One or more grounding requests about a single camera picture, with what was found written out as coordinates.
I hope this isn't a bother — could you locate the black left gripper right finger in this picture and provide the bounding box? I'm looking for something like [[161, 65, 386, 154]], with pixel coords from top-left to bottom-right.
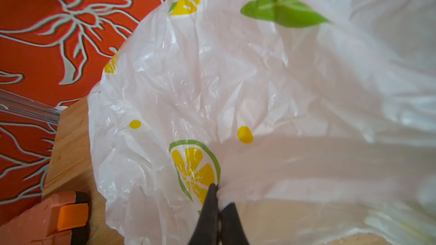
[[220, 203, 249, 245]]

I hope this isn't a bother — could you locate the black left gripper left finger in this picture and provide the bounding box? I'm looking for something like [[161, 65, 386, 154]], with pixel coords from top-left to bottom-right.
[[188, 183, 219, 245]]

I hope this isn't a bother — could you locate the white lemon-print plastic bag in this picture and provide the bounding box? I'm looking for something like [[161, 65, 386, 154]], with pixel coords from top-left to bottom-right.
[[87, 0, 436, 245]]

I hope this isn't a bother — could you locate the orange plastic tool case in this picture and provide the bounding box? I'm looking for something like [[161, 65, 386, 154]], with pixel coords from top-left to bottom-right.
[[1, 191, 90, 245]]

